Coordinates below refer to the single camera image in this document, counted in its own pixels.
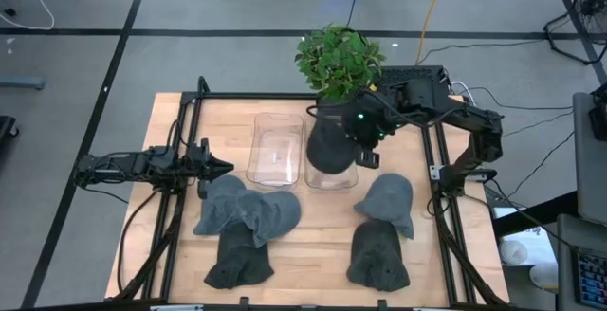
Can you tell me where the grey floor bar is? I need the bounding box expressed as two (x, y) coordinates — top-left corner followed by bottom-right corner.
(0, 76), (46, 91)

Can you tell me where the black aluminium table frame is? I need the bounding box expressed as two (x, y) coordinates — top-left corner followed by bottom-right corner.
(104, 75), (511, 311)

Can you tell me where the white floor cable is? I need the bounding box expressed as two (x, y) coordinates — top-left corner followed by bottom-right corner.
(0, 0), (56, 31)

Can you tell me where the yellow floor cable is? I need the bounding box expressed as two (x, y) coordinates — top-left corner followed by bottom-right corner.
(414, 0), (450, 65)

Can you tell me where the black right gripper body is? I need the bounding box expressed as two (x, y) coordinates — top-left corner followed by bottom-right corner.
(340, 96), (402, 154)

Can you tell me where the colourful keypad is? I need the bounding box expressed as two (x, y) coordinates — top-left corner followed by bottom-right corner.
(572, 247), (607, 310)

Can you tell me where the green potted plant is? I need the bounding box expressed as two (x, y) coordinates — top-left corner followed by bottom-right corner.
(293, 23), (387, 116)

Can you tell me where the black perforated box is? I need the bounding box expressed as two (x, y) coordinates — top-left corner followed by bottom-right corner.
(378, 65), (451, 95)

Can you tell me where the blue-grey cap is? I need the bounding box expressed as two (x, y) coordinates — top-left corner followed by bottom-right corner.
(234, 190), (303, 249)
(353, 173), (415, 240)
(193, 174), (248, 236)

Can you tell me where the black floor object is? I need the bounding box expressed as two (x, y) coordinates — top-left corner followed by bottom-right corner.
(0, 115), (20, 142)

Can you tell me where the grey desk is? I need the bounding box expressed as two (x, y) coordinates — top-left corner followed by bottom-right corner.
(572, 91), (607, 228)

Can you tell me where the clear plastic bin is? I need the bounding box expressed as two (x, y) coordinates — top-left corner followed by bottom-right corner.
(245, 111), (304, 190)
(303, 111), (360, 192)

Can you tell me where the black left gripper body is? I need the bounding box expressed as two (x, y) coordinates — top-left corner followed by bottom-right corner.
(185, 137), (214, 199)

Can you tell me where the black desk device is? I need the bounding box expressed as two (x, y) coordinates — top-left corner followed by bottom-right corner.
(587, 82), (607, 142)

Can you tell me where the grey cabinet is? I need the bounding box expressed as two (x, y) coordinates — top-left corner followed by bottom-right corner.
(556, 213), (607, 311)

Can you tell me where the white paper roll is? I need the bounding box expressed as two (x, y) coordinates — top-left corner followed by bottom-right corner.
(528, 262), (560, 291)
(497, 238), (529, 266)

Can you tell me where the dark grey cap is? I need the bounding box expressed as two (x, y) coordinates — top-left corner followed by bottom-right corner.
(305, 119), (361, 175)
(345, 219), (412, 293)
(203, 220), (275, 290)

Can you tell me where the white power cable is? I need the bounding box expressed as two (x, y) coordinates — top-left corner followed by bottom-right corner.
(449, 80), (477, 108)

